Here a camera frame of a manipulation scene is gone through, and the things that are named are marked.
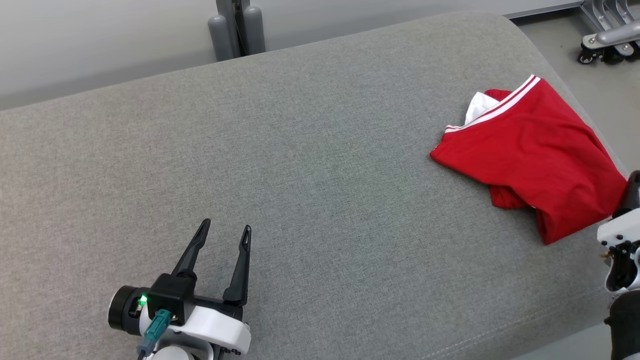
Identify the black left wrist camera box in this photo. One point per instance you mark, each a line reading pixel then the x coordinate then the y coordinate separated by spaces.
pixel 170 297

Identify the red basketball jersey white trim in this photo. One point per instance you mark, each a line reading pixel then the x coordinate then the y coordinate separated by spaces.
pixel 530 145

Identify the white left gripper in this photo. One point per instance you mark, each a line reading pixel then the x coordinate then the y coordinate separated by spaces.
pixel 220 325

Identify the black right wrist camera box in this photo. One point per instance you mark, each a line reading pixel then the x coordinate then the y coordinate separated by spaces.
pixel 634 192

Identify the grey metal partition post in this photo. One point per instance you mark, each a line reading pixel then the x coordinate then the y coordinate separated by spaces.
pixel 231 15

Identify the aluminium frame post with bracket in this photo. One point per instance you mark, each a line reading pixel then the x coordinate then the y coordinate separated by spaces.
pixel 607 12

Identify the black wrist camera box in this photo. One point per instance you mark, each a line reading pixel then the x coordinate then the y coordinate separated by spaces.
pixel 170 297
pixel 634 192

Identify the black caster wheel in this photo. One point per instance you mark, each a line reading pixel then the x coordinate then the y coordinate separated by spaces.
pixel 585 57
pixel 612 56

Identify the grey cylindrical post foot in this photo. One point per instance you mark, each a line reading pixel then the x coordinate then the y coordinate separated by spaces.
pixel 254 32
pixel 220 40

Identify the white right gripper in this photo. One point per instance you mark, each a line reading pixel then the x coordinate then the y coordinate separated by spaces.
pixel 625 227

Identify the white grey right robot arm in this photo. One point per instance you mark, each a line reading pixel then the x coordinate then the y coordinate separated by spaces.
pixel 625 325

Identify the grey round-ended tube stand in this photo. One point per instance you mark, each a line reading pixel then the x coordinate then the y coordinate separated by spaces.
pixel 615 37

